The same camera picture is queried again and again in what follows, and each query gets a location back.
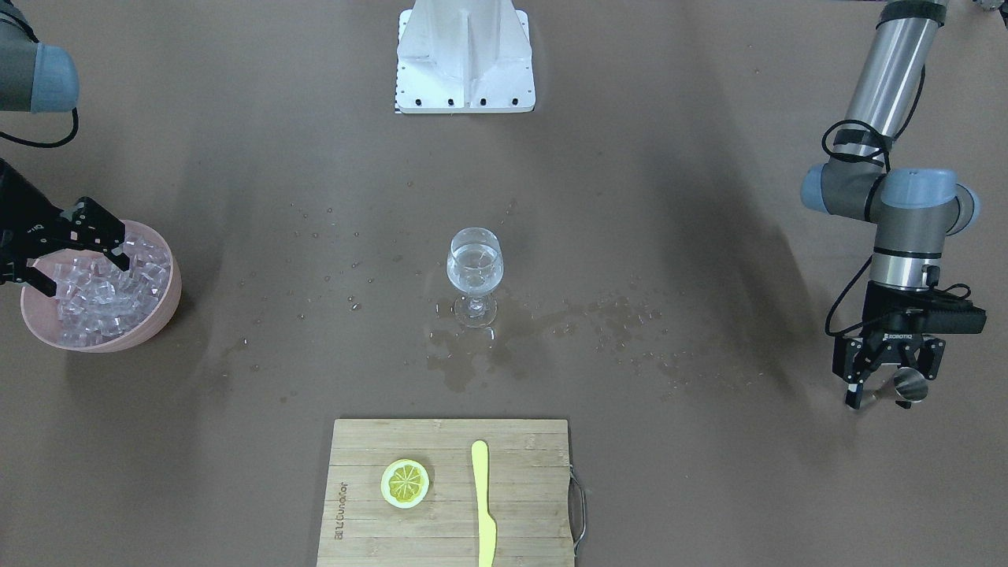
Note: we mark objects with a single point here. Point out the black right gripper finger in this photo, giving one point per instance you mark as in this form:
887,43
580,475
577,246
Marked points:
40,277
118,257

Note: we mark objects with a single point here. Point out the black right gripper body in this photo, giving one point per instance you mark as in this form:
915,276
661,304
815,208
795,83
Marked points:
21,214

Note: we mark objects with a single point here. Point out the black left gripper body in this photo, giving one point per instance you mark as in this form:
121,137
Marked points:
895,348

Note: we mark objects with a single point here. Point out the steel cocktail jigger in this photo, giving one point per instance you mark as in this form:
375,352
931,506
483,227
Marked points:
905,383

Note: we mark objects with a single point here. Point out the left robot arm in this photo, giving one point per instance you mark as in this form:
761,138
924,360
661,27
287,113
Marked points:
913,210

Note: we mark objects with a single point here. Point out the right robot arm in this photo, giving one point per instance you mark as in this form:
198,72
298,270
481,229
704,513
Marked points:
37,77

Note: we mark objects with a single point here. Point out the clear ice cubes pile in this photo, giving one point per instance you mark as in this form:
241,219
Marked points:
97,302

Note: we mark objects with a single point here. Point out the clear wine glass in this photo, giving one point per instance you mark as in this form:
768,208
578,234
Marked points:
475,268

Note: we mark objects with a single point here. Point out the pink bowl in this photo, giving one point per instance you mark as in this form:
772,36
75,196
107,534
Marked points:
40,313

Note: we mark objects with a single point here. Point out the bamboo cutting board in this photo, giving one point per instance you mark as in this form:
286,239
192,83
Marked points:
529,494

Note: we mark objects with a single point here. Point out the yellow lemon slice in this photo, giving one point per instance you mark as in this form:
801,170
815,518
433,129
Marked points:
404,483

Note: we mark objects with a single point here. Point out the yellow plastic knife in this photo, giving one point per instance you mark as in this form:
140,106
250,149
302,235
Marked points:
487,527

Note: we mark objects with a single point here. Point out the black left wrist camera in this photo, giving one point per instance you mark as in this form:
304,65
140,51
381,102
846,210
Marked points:
953,316

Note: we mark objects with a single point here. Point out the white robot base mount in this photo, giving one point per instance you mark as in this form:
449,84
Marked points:
458,57

